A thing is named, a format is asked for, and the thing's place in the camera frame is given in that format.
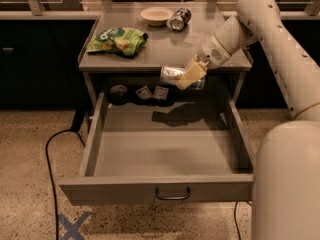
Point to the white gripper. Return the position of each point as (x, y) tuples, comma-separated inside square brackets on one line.
[(210, 53)]

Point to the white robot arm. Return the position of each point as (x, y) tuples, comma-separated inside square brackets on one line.
[(286, 187)]

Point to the dark soda can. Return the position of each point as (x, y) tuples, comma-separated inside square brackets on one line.
[(179, 20)]

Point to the grey open top drawer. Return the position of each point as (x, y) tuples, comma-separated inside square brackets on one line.
[(131, 150)]

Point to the black item with labels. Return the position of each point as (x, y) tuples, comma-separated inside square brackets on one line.
[(157, 96)]

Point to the beige bowl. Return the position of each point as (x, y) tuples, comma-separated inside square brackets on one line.
[(156, 16)]

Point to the green chip bag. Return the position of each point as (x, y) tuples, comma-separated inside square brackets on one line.
[(126, 41)]

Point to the grey cabinet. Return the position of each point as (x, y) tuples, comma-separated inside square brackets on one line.
[(163, 47)]

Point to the black round object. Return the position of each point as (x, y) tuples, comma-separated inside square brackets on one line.
[(118, 95)]

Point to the blue tape cross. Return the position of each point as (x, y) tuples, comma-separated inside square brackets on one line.
[(72, 229)]

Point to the black drawer handle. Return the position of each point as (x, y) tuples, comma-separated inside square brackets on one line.
[(172, 194)]

